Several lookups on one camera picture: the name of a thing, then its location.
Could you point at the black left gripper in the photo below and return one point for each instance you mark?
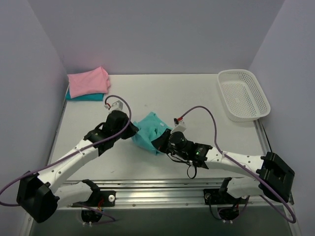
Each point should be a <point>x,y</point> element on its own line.
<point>131,130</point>

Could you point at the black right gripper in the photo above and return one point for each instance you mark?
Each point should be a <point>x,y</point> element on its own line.
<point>162,140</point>

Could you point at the mint green t-shirt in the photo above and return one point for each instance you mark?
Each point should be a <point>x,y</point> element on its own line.
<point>149,129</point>

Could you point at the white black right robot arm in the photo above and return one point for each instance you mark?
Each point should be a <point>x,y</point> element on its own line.
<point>266,175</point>

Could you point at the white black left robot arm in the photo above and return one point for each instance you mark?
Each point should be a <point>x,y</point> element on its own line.
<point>42,193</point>

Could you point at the folded teal t-shirt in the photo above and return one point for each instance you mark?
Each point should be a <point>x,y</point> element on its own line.
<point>86,97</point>

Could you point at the folded pink t-shirt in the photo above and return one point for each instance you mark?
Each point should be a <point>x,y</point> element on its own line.
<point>90,82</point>

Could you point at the white perforated plastic basket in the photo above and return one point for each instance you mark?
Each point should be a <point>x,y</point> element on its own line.
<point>241,95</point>

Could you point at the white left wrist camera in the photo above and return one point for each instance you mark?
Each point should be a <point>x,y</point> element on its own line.
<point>117,106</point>

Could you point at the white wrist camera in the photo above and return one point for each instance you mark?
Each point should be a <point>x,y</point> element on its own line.
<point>117,106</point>
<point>180,126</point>

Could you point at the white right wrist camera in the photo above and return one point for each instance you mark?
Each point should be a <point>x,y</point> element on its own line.
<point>180,126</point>

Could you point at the aluminium mounting rail frame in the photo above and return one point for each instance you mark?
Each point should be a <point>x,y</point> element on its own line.
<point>168,189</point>

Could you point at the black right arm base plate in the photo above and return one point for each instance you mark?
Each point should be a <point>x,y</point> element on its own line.
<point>214,196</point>

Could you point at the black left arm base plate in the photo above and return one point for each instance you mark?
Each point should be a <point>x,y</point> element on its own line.
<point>98,199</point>

